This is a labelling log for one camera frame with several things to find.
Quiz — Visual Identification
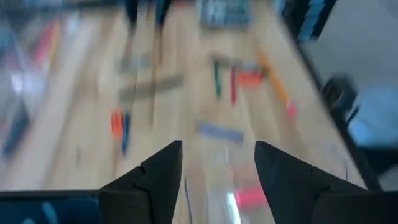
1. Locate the red eraser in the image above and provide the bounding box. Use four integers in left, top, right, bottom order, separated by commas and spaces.
237, 72, 264, 88

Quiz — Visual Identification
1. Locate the pink eraser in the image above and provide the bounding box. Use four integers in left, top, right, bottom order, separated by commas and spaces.
234, 186, 269, 210

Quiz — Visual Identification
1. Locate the orange-red printed eraser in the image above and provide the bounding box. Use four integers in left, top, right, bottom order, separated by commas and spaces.
109, 108, 124, 139

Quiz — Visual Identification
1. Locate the small clear plastic bin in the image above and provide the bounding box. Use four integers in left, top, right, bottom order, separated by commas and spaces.
0, 55, 44, 162
0, 0, 94, 82

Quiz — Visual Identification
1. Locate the yellow pencil with pink eraser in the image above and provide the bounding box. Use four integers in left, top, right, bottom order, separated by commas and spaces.
49, 19, 62, 63

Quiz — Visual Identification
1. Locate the large clear plastic bin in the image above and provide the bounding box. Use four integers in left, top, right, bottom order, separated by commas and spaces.
174, 146, 352, 224

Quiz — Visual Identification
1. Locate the red marker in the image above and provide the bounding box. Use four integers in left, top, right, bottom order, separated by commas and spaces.
229, 66, 238, 105

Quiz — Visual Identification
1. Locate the orange pencil with pink eraser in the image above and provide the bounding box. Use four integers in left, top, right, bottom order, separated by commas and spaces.
256, 50, 297, 119

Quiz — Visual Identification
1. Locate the grey desk calculator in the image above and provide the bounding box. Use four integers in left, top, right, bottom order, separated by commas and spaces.
198, 0, 253, 27

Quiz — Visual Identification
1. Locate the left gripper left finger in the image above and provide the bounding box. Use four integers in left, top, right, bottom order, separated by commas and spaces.
98, 139, 183, 224

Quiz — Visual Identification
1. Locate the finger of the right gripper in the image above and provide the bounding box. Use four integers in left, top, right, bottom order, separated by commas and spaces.
123, 0, 140, 26
154, 0, 172, 28

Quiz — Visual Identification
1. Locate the black table-level camera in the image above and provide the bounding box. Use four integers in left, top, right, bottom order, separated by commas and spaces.
320, 73, 363, 125

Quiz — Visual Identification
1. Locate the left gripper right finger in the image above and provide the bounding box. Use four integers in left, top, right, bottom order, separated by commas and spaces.
254, 140, 369, 224

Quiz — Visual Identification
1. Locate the blue marker pen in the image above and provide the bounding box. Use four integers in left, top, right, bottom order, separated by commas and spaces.
121, 111, 131, 157

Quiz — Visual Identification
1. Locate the long dark pen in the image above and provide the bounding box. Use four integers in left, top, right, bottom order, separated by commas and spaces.
118, 72, 185, 102

